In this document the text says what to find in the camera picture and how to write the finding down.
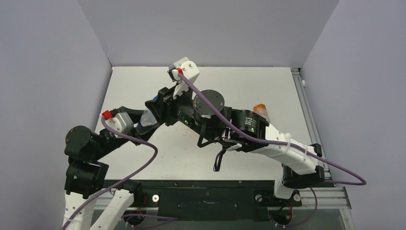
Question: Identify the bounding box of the Pepsi bottle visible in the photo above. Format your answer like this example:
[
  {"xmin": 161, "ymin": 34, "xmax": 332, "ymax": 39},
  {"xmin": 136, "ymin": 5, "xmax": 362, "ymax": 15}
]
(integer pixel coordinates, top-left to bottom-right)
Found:
[{"xmin": 141, "ymin": 108, "xmax": 158, "ymax": 127}]

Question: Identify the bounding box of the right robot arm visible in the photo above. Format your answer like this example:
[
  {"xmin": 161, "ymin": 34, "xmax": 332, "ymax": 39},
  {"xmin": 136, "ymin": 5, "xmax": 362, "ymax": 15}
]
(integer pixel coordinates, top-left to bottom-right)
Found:
[{"xmin": 145, "ymin": 88, "xmax": 325, "ymax": 205}]

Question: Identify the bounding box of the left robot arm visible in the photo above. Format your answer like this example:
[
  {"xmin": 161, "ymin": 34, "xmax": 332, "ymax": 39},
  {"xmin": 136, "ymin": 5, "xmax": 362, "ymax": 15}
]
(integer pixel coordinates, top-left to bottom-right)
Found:
[{"xmin": 62, "ymin": 106, "xmax": 160, "ymax": 230}]

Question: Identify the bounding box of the orange drink bottle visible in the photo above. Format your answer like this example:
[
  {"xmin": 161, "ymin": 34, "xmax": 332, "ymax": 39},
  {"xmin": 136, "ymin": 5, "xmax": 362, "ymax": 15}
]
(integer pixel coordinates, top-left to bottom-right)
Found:
[{"xmin": 253, "ymin": 103, "xmax": 270, "ymax": 123}]

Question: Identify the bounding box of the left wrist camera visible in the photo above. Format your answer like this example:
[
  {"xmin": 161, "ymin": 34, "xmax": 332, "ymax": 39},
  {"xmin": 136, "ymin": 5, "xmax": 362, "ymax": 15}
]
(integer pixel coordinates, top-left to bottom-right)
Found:
[{"xmin": 100, "ymin": 110, "xmax": 134, "ymax": 138}]

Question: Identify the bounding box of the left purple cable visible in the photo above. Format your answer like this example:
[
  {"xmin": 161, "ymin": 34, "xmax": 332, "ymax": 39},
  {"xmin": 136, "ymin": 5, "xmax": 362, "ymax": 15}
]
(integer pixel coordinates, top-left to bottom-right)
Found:
[{"xmin": 60, "ymin": 115, "xmax": 178, "ymax": 230}]

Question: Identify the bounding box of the purple cable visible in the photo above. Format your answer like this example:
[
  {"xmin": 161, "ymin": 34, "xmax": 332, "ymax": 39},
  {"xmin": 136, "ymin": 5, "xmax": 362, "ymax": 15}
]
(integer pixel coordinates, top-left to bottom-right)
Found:
[
  {"xmin": 177, "ymin": 73, "xmax": 367, "ymax": 229},
  {"xmin": 60, "ymin": 115, "xmax": 178, "ymax": 230}
]

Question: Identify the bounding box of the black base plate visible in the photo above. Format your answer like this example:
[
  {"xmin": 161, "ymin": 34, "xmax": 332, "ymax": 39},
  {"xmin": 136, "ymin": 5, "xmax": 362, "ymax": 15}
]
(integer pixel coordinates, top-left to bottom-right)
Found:
[{"xmin": 104, "ymin": 180, "xmax": 303, "ymax": 222}]

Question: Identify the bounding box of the aluminium frame rail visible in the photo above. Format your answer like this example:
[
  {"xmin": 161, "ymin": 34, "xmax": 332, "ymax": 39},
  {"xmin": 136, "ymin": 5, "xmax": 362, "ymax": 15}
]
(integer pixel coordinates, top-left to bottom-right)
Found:
[{"xmin": 291, "ymin": 68, "xmax": 351, "ymax": 209}]

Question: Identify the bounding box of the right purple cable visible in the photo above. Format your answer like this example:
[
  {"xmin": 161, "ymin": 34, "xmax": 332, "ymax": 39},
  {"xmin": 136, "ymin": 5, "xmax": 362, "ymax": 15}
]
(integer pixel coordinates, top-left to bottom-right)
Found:
[{"xmin": 177, "ymin": 73, "xmax": 367, "ymax": 229}]

